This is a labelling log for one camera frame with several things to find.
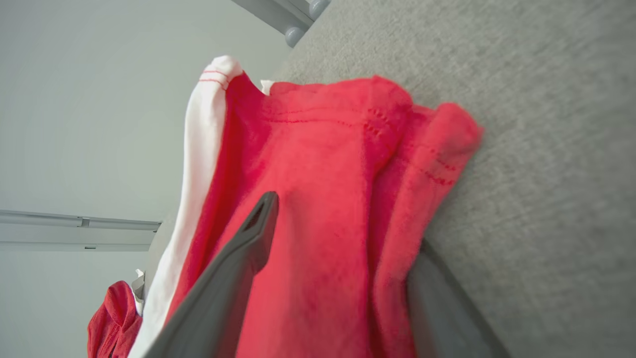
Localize red shorts with white stripe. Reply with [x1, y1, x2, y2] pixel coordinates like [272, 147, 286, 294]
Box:
[128, 55, 484, 358]

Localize grey partition post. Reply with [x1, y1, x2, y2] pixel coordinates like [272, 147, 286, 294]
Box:
[231, 0, 332, 49]

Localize red jersey number 23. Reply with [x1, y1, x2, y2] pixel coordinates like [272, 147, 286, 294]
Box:
[87, 268, 146, 358]

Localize grey fabric sofa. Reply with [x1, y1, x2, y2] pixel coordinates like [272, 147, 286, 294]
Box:
[143, 0, 636, 358]

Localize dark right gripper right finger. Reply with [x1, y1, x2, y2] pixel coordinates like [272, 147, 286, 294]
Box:
[406, 239, 512, 358]

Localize grey wall baseboard rail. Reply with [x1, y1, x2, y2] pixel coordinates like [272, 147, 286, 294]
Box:
[0, 209, 162, 252]

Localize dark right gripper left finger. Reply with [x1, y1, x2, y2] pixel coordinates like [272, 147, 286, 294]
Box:
[143, 191, 280, 358]

